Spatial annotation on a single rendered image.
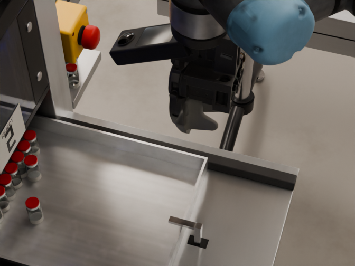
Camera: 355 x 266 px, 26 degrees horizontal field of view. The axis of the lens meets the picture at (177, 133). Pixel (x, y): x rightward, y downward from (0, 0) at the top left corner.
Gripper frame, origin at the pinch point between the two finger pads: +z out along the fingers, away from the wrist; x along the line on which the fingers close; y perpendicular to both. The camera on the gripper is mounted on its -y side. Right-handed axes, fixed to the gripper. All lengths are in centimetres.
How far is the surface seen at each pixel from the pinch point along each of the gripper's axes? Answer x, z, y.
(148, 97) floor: 90, 105, -40
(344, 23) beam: 84, 51, 16
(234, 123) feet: 78, 93, -8
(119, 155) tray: 4.0, 17.1, -12.1
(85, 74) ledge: 19.3, 17.3, -24.2
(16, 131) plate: -5.6, 3.9, -23.5
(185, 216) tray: -5.9, 13.8, 2.3
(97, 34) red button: 17.7, 4.9, -20.0
